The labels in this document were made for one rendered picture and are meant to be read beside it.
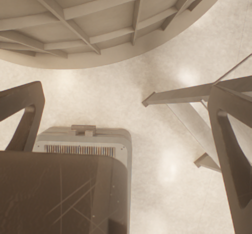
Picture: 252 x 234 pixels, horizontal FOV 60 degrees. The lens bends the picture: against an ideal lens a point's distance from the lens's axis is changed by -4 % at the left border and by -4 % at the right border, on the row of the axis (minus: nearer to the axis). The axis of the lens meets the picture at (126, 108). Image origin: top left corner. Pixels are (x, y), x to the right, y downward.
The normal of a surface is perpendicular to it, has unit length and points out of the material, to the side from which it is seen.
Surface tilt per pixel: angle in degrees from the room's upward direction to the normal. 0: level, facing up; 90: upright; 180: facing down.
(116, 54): 0
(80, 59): 0
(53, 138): 45
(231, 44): 0
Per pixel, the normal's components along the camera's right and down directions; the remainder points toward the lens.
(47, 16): 0.00, 0.13
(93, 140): 0.01, -0.61
